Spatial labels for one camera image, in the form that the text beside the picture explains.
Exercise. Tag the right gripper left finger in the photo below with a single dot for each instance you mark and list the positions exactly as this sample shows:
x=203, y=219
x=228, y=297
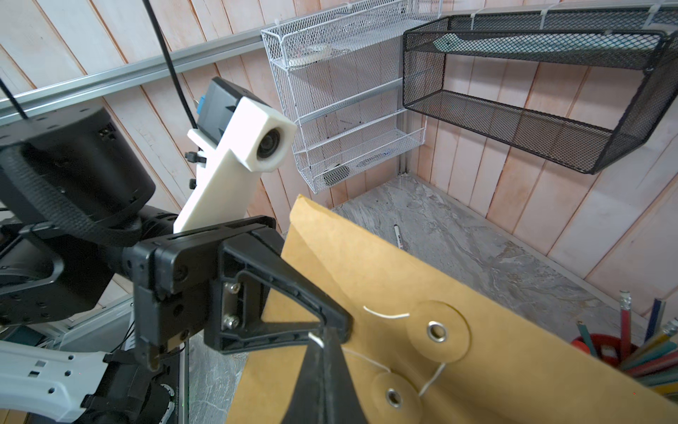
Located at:
x=306, y=401

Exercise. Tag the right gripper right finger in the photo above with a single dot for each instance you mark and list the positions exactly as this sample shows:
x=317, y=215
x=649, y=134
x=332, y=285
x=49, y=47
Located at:
x=340, y=403

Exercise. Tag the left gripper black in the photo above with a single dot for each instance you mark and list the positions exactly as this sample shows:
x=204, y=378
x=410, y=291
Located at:
x=228, y=281

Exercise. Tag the brown file bag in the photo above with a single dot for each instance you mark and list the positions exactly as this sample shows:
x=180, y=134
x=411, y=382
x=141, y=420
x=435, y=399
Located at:
x=428, y=349

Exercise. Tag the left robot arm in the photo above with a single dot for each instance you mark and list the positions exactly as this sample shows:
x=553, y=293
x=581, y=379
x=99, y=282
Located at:
x=80, y=215

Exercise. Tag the marker pen on table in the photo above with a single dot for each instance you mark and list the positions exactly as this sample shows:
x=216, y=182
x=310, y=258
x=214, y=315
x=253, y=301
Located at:
x=398, y=235

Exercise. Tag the red pen holder cup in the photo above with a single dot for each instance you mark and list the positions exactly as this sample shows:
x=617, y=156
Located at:
x=607, y=347

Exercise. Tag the black mesh basket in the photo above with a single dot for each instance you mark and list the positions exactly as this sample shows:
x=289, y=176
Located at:
x=579, y=88

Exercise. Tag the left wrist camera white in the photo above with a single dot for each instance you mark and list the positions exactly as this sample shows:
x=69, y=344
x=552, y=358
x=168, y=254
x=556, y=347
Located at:
x=239, y=138

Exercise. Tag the white wire shelf rack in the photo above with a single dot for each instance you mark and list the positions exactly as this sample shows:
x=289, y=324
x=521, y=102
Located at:
x=338, y=77

